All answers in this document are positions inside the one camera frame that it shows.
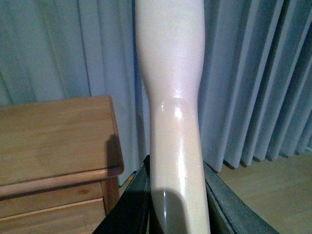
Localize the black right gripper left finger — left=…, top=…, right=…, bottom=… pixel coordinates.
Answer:
left=93, top=155, right=151, bottom=234

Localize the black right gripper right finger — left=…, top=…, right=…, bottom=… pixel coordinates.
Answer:
left=203, top=163, right=278, bottom=234

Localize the grey hand brush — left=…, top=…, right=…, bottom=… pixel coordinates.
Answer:
left=135, top=0, right=210, bottom=234

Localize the wooden nightstand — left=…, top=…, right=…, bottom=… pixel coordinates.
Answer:
left=0, top=96, right=124, bottom=234

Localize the light blue curtain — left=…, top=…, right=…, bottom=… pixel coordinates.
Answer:
left=0, top=0, right=312, bottom=182

